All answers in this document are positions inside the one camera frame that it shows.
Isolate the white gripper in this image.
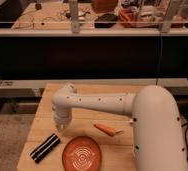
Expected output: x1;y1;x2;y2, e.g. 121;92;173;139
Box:
54;115;70;132

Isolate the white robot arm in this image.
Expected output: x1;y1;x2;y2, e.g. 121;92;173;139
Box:
51;84;188;171

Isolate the orange round plate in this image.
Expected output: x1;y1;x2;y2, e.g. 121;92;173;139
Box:
62;136;102;171

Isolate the orange toy carrot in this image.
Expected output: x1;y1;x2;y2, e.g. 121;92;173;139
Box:
94;124;122;136

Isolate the black bowl on bench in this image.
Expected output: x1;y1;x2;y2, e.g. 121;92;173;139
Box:
94;13;118;28

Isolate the grey metal post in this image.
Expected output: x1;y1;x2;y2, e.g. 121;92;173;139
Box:
69;0;80;34

